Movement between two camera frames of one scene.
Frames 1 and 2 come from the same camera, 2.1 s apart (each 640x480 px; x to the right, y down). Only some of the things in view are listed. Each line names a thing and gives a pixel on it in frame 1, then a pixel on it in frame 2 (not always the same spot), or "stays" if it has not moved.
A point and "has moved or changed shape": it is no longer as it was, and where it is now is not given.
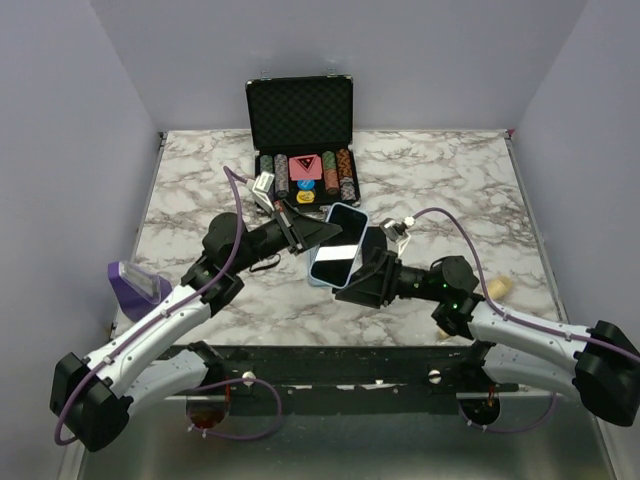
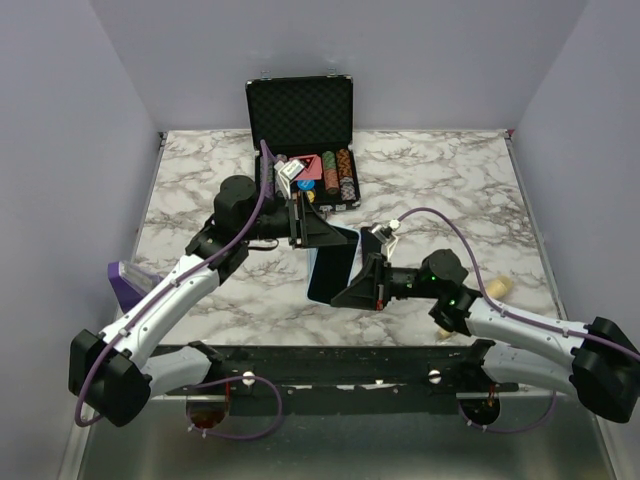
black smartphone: (375, 243) stays
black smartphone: (336, 257) has moved or changed shape
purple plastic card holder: (136, 291) stays
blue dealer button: (305, 184) stays
